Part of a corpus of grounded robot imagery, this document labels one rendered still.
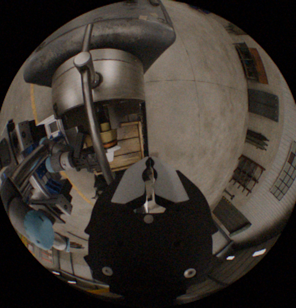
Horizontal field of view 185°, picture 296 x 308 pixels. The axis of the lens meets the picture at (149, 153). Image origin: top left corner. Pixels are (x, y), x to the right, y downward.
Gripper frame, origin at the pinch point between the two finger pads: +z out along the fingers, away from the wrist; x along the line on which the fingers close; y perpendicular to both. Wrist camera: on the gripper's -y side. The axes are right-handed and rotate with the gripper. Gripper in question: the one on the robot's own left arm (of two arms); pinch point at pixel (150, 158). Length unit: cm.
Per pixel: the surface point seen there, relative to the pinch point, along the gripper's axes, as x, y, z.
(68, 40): -15.8, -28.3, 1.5
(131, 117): -10.9, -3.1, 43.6
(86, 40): -7.0, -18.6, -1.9
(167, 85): 31, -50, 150
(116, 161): -24.0, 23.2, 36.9
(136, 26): -1.2, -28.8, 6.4
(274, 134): 640, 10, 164
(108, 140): -14.0, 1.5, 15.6
